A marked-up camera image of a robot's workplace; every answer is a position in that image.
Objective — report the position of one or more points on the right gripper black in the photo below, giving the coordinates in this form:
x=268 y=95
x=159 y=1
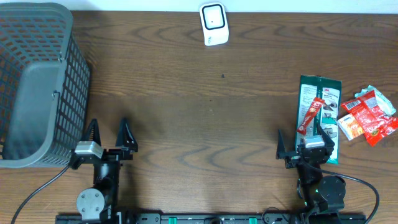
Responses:
x=330 y=145

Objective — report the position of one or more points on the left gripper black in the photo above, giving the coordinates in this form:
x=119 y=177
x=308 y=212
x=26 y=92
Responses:
x=116 y=155

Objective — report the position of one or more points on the red packet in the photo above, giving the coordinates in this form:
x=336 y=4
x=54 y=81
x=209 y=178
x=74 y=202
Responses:
x=313 y=110

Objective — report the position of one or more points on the orange tissue pack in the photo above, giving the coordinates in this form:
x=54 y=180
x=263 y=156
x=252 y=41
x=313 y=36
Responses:
x=350 y=127

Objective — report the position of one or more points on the dark green packet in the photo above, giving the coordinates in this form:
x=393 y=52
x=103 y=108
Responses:
x=330 y=91

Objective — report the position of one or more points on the red snack bag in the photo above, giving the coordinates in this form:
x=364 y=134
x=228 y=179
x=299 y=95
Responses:
x=371 y=117

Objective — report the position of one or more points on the light green wipes pack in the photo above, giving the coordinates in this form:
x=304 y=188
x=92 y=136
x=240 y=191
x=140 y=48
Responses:
x=381 y=100

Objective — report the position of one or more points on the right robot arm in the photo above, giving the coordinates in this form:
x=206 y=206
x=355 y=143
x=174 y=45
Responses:
x=323 y=195

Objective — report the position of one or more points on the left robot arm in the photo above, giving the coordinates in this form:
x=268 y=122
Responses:
x=99 y=203

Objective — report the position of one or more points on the white barcode scanner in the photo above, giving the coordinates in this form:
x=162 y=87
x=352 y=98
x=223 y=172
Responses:
x=214 y=24

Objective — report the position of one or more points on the grey plastic mesh basket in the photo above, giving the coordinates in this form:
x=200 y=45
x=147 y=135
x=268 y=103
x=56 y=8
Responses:
x=44 y=85

